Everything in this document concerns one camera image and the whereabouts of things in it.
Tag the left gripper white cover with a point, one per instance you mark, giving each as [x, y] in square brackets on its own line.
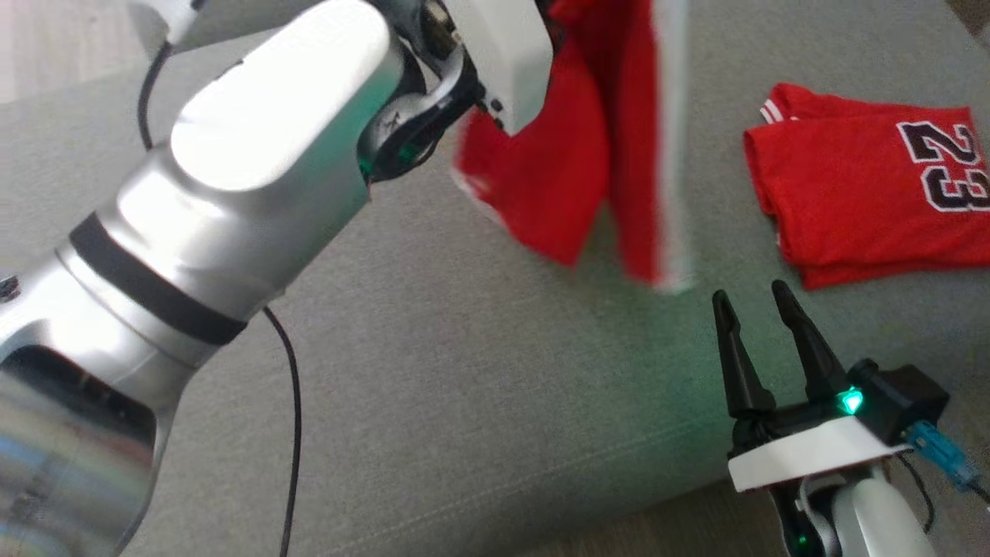
[503, 54]

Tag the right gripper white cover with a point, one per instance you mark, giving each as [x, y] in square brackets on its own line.
[812, 452]

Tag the red white mesh shorts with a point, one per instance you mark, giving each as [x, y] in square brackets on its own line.
[557, 186]

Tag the red white number 23 shirt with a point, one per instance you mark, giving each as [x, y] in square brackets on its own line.
[851, 209]

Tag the left robot arm silver white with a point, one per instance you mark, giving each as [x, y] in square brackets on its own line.
[232, 155]

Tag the right robot arm silver white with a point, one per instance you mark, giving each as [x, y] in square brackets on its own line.
[882, 518]

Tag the grey fabric sofa seat cushion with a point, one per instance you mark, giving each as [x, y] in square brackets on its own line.
[464, 387]

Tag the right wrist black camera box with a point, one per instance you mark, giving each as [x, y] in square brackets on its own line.
[909, 402]

